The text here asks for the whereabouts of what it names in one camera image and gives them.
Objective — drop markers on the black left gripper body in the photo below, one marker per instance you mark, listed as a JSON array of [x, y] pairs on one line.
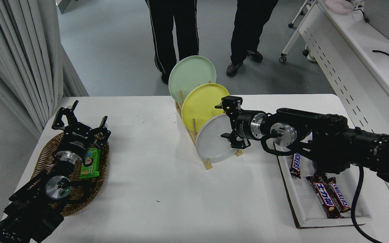
[[76, 141]]

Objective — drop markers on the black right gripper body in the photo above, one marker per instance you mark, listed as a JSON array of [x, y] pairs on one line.
[[243, 125]]

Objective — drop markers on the grey plate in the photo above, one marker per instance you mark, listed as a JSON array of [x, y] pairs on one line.
[[211, 141]]

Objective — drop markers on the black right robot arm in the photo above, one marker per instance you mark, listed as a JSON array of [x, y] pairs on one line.
[[329, 135]]

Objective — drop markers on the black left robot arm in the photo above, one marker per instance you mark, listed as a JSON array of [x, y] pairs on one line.
[[29, 209]]

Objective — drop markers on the yellow plate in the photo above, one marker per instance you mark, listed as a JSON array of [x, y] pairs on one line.
[[203, 106]]

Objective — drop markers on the wooden plate rack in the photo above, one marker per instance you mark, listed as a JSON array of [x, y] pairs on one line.
[[208, 164]]

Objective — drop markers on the pale green plate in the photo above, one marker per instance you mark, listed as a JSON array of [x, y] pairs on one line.
[[189, 76]]

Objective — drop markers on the green snack pack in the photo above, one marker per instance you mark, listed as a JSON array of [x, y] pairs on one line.
[[91, 163]]

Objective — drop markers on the brown wicker basket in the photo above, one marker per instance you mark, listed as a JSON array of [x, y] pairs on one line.
[[47, 155]]

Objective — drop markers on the Snickers bar English print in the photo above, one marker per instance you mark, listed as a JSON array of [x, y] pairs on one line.
[[339, 197], [295, 165]]

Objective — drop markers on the person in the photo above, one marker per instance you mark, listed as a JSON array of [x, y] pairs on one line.
[[167, 33], [248, 30]]

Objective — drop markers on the white pleated curtain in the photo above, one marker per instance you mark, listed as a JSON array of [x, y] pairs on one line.
[[19, 50]]

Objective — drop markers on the white foam tray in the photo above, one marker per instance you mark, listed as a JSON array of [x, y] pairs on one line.
[[302, 199]]

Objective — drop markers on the long Snickers bar Chinese print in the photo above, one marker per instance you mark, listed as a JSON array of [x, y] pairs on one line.
[[324, 197]]

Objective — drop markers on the white desk perforated panel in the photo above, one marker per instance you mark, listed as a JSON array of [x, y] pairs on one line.
[[343, 77]]

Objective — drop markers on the white wheeled table leg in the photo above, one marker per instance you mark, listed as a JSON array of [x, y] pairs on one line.
[[299, 13]]

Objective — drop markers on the pink bowl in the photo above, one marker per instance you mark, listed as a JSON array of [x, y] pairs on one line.
[[339, 6]]

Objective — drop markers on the grey laptop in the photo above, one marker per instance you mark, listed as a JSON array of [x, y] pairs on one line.
[[385, 18]]

